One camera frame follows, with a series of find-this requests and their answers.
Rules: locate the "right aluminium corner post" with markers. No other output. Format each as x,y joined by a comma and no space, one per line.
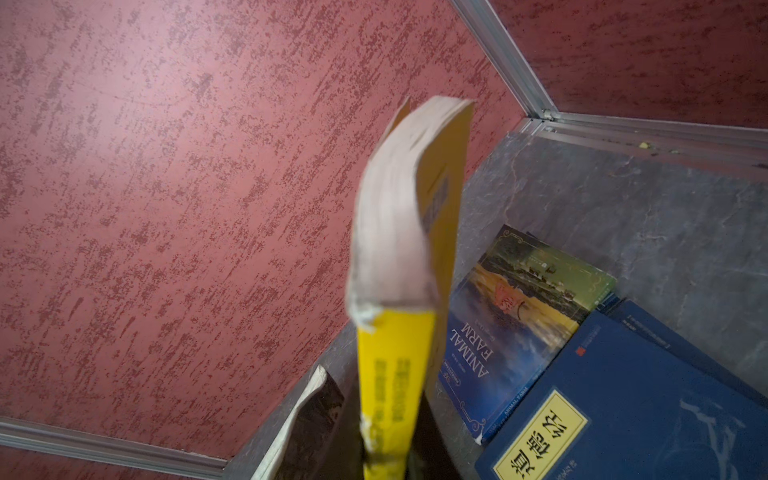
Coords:
486,27

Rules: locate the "yellow spine book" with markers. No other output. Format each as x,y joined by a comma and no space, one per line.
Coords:
402,254

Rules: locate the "Animal Farm book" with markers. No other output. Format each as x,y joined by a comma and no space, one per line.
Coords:
508,319

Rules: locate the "beige canvas tote bag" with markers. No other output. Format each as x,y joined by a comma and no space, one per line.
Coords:
296,450

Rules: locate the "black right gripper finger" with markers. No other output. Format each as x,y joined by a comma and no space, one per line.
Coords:
341,457

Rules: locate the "navy blue book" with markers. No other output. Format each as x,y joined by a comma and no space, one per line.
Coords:
632,316
613,405

